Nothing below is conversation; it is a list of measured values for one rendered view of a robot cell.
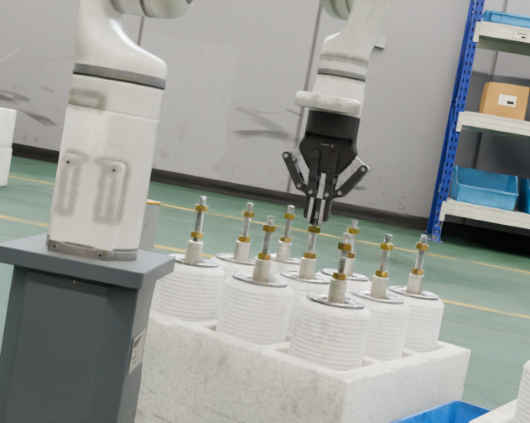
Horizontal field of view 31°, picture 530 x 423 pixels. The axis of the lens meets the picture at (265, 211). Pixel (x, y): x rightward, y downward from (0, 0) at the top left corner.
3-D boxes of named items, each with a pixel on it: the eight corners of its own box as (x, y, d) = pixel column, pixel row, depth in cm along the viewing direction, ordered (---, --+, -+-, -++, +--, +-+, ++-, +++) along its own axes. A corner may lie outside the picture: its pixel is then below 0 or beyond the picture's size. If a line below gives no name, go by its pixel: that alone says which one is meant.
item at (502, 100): (523, 121, 555) (530, 87, 554) (482, 114, 558) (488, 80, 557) (517, 122, 586) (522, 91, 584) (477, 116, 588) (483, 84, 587)
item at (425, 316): (434, 418, 142) (457, 301, 140) (401, 426, 134) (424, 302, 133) (381, 399, 148) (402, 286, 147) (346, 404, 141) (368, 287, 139)
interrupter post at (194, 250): (181, 263, 132) (185, 240, 132) (185, 261, 134) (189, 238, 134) (198, 266, 132) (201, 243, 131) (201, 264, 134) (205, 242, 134)
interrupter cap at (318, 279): (336, 284, 139) (337, 279, 139) (322, 288, 132) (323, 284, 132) (288, 273, 141) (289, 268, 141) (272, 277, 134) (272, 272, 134)
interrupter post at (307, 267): (314, 281, 137) (319, 259, 137) (310, 283, 135) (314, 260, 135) (299, 278, 138) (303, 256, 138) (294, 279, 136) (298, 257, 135)
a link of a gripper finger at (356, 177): (363, 163, 132) (330, 189, 134) (371, 173, 132) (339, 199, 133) (366, 163, 135) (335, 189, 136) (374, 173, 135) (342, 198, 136)
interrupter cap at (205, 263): (158, 262, 130) (159, 257, 130) (173, 256, 137) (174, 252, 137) (211, 272, 129) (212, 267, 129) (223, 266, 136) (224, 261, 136)
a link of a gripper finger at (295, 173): (291, 150, 138) (312, 185, 137) (281, 156, 138) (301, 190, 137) (287, 149, 135) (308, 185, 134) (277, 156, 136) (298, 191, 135)
